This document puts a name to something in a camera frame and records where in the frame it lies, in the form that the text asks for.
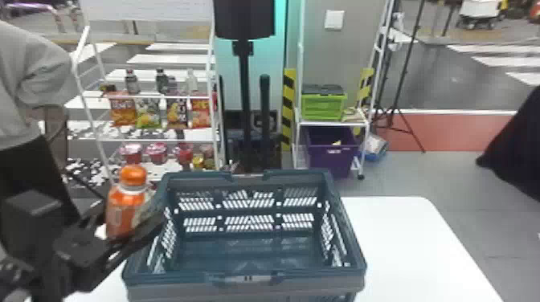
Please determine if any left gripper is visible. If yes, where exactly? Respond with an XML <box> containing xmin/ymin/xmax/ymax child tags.
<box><xmin>39</xmin><ymin>194</ymin><xmax>166</xmax><ymax>302</ymax></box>

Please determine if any orange bottle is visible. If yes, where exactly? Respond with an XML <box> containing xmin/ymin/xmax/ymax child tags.
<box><xmin>104</xmin><ymin>164</ymin><xmax>153</xmax><ymax>241</ymax></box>

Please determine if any red noodle cup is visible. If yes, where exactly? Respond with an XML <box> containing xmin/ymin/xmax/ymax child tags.
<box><xmin>174</xmin><ymin>142</ymin><xmax>194</xmax><ymax>170</ymax></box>
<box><xmin>119</xmin><ymin>142</ymin><xmax>144</xmax><ymax>165</ymax></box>
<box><xmin>145</xmin><ymin>141</ymin><xmax>169</xmax><ymax>165</ymax></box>

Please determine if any orange snack packet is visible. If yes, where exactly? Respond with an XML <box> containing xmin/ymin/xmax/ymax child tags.
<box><xmin>108</xmin><ymin>92</ymin><xmax>138</xmax><ymax>127</ymax></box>

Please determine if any green snack packet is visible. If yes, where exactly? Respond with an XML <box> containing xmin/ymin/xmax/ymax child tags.
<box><xmin>135</xmin><ymin>98</ymin><xmax>162</xmax><ymax>129</ymax></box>

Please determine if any black snack packet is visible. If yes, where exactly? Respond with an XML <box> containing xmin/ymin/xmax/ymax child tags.
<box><xmin>166</xmin><ymin>98</ymin><xmax>189</xmax><ymax>130</ymax></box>

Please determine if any red snack packet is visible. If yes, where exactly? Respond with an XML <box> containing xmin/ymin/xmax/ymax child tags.
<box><xmin>190</xmin><ymin>98</ymin><xmax>212</xmax><ymax>129</ymax></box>

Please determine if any blue basket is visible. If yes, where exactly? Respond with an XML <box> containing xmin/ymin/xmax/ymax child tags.
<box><xmin>121</xmin><ymin>168</ymin><xmax>367</xmax><ymax>302</ymax></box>

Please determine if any person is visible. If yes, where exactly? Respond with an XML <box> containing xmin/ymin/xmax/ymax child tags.
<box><xmin>0</xmin><ymin>20</ymin><xmax>82</xmax><ymax>227</ymax></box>

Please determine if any purple crate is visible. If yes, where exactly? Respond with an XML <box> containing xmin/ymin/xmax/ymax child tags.
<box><xmin>305</xmin><ymin>125</ymin><xmax>361</xmax><ymax>178</ymax></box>

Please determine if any black equipment stand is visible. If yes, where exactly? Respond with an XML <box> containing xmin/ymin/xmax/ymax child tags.
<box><xmin>211</xmin><ymin>0</ymin><xmax>283</xmax><ymax>172</ymax></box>

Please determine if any white shelf trolley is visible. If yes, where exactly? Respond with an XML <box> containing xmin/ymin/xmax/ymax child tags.
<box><xmin>292</xmin><ymin>0</ymin><xmax>371</xmax><ymax>181</ymax></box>

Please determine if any green crate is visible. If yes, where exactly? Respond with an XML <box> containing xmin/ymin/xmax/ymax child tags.
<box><xmin>300</xmin><ymin>84</ymin><xmax>349</xmax><ymax>121</ymax></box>

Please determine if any black tripod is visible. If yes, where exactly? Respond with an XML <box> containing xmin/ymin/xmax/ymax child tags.
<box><xmin>370</xmin><ymin>0</ymin><xmax>428</xmax><ymax>153</ymax></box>

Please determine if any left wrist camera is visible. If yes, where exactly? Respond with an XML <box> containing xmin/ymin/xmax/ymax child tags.
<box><xmin>0</xmin><ymin>190</ymin><xmax>67</xmax><ymax>259</ymax></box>

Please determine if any white wire rack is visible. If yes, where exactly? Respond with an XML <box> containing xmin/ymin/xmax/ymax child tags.
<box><xmin>68</xmin><ymin>24</ymin><xmax>226</xmax><ymax>187</ymax></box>

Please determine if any yellow black striped post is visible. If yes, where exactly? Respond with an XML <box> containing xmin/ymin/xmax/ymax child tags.
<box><xmin>280</xmin><ymin>67</ymin><xmax>297</xmax><ymax>152</ymax></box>

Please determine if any white wall plate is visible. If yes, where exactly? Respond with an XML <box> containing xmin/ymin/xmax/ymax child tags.
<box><xmin>323</xmin><ymin>10</ymin><xmax>346</xmax><ymax>31</ymax></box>

